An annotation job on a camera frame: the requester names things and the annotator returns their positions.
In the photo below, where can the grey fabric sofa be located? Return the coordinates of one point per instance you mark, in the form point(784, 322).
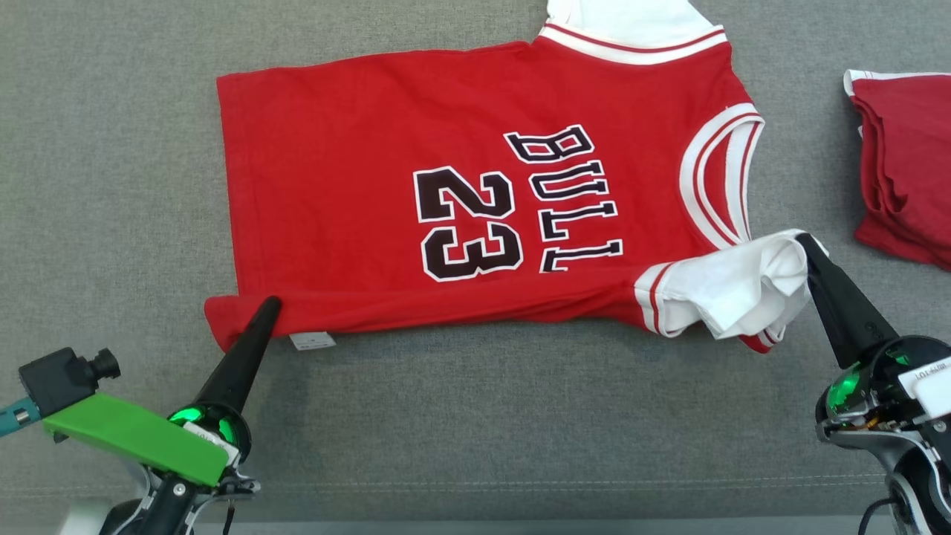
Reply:
point(483, 431)

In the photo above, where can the red basketball jersey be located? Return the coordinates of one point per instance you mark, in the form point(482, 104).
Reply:
point(334, 186)

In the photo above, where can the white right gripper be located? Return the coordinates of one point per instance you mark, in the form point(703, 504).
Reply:
point(884, 394)

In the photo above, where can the red shorts white stripe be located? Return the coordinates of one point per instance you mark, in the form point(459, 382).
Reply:
point(914, 171)

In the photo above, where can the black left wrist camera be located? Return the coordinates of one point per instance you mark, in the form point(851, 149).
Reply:
point(56, 379)

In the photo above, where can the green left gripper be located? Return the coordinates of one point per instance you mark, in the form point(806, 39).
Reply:
point(134, 438)

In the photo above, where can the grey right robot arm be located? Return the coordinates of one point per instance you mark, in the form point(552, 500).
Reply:
point(917, 475)

